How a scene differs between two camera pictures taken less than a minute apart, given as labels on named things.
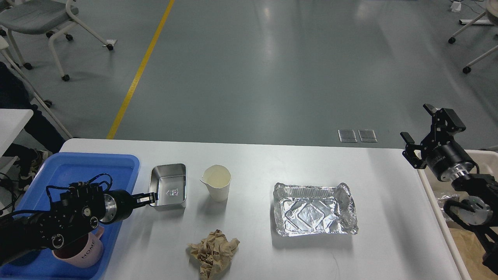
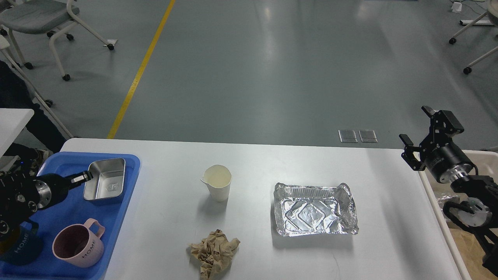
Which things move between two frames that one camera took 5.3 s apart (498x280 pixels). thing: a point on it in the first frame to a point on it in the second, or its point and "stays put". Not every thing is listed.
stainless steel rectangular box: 169,181 to 108,179
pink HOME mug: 83,252 stays put
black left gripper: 118,206 to 52,189
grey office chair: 48,18 stays put
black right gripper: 449,161 stays put
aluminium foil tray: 302,210 stays put
